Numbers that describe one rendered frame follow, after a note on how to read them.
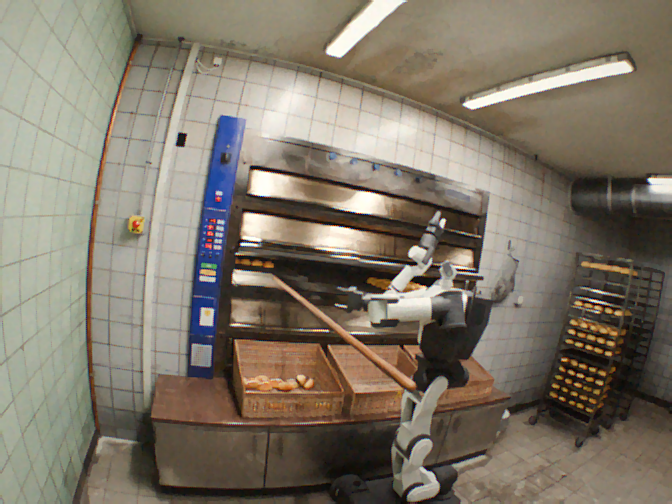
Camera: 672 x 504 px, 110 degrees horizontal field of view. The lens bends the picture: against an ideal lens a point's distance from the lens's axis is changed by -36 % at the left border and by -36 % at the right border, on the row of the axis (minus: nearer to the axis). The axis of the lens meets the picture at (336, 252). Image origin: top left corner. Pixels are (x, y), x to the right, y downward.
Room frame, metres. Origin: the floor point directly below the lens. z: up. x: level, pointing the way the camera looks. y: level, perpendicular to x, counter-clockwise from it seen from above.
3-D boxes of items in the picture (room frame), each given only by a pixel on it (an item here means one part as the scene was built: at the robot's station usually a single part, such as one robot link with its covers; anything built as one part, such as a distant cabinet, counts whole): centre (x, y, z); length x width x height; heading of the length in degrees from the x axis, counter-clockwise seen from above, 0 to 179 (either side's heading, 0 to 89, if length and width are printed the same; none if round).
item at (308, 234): (2.38, -0.26, 1.54); 1.79 x 0.11 x 0.19; 112
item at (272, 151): (2.40, -0.25, 1.99); 1.80 x 0.08 x 0.21; 112
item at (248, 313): (2.38, -0.26, 1.02); 1.79 x 0.11 x 0.19; 112
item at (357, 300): (1.65, -0.15, 1.28); 0.12 x 0.10 x 0.13; 77
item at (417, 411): (1.53, -0.52, 0.78); 0.18 x 0.15 x 0.47; 22
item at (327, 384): (1.92, 0.18, 0.72); 0.56 x 0.49 x 0.28; 113
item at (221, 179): (2.84, 1.06, 1.07); 1.93 x 0.16 x 2.15; 22
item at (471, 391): (2.36, -0.93, 0.72); 0.56 x 0.49 x 0.28; 111
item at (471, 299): (1.53, -0.56, 1.27); 0.34 x 0.30 x 0.36; 167
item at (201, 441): (2.07, -0.26, 0.29); 2.42 x 0.56 x 0.58; 112
